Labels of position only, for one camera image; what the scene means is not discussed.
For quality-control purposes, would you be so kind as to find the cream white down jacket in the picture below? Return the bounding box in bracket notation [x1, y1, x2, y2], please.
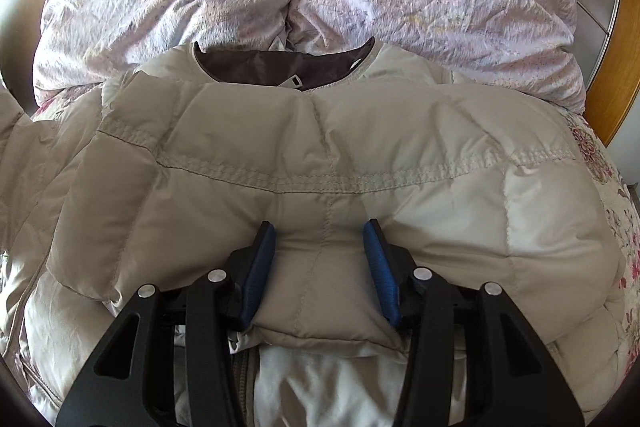
[1, 41, 639, 426]

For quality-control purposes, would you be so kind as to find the floral bed quilt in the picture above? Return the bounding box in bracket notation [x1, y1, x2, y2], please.
[29, 85, 640, 413]

